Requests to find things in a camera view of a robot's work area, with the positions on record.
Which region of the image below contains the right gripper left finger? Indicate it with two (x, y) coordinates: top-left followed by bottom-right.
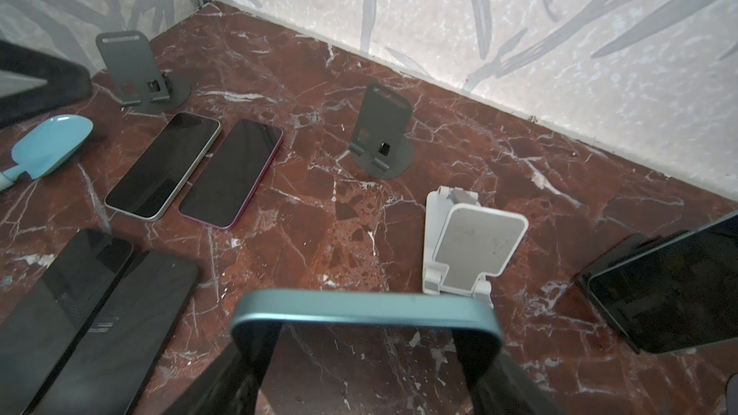
(163, 343), (254, 414)

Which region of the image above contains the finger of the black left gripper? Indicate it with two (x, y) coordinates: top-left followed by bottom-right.
(1, 40), (92, 127)

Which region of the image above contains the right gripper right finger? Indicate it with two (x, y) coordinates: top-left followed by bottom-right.
(469, 354), (566, 415)

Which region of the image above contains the dark grey phone stand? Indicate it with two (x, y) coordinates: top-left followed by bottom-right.
(96, 31), (191, 115)

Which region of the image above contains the black phone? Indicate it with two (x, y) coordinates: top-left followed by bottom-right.
(179, 119), (284, 229)
(34, 251), (200, 414)
(576, 213), (737, 355)
(105, 113), (222, 221)
(1, 229), (136, 414)
(229, 289), (505, 415)

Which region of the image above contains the white phone stand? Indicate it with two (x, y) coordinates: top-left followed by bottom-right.
(422, 186), (529, 305)

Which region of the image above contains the dark grey stand back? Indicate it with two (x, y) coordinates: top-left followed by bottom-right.
(348, 84), (414, 180)

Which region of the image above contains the light blue silicone spatula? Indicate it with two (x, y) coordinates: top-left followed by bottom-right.
(1, 115), (93, 191)

